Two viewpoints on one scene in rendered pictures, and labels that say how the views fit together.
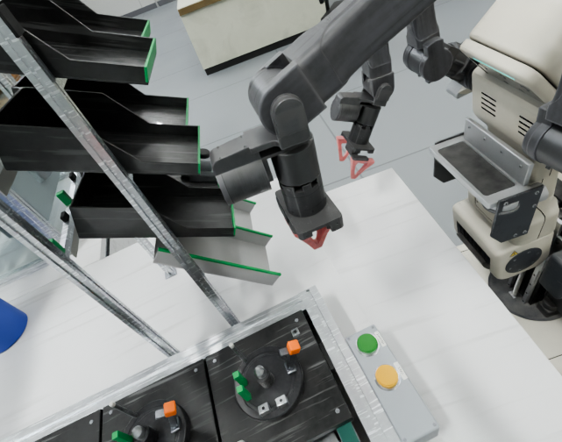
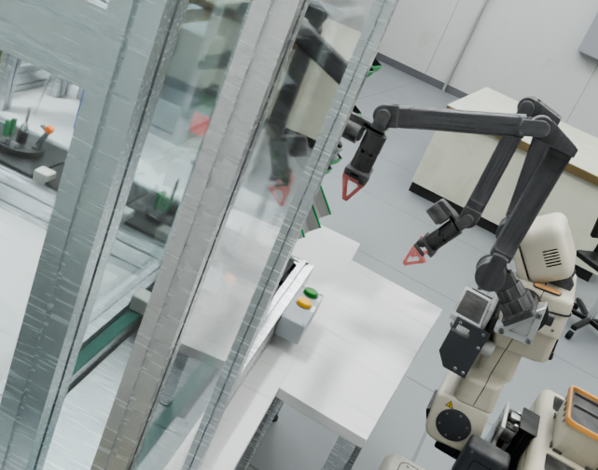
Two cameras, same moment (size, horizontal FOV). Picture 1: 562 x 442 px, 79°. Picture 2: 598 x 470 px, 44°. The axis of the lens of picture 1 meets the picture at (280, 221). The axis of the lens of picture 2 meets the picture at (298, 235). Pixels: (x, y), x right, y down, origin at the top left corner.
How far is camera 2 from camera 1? 1.57 m
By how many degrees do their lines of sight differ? 23
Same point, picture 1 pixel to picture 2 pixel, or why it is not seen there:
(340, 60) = (412, 118)
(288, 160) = (368, 135)
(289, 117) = (382, 117)
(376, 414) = (282, 302)
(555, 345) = not seen: outside the picture
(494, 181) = (471, 315)
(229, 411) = not seen: hidden behind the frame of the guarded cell
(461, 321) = (368, 360)
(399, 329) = (330, 332)
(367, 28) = (428, 117)
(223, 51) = (451, 185)
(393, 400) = (296, 308)
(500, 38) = not seen: hidden behind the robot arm
